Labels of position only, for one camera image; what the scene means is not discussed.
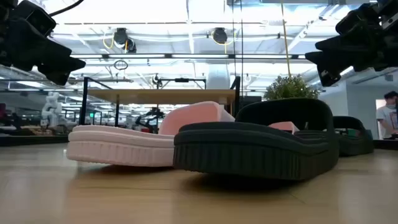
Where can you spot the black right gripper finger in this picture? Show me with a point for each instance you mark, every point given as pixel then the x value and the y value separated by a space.
pixel 335 49
pixel 332 71

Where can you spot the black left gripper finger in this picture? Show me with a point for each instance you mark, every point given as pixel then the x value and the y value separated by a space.
pixel 66 59
pixel 57 76

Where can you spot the pink foam slide sandal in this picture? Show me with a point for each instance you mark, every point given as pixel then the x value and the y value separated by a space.
pixel 118 146
pixel 284 126

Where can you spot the dark green slide sandal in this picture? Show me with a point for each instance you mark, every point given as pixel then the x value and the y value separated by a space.
pixel 354 146
pixel 248 155

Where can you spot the white robot figure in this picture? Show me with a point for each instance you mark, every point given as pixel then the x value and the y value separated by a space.
pixel 51 109

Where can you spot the potted green plant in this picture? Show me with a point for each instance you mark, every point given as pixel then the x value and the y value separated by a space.
pixel 289 88

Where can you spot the person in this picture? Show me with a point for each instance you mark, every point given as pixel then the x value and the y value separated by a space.
pixel 385 115

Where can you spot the black cabinet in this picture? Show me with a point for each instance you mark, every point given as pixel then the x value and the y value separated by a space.
pixel 252 100

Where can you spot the overhead light bar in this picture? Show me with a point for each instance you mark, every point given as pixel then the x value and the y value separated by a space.
pixel 230 56

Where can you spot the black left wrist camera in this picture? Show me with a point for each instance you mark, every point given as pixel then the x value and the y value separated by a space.
pixel 37 17

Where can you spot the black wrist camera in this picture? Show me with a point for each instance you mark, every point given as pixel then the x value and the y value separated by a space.
pixel 37 17
pixel 354 20

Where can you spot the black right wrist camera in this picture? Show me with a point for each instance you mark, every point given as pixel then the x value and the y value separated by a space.
pixel 354 20

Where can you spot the wooden shelf with black frame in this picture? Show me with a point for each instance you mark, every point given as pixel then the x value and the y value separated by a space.
pixel 140 96

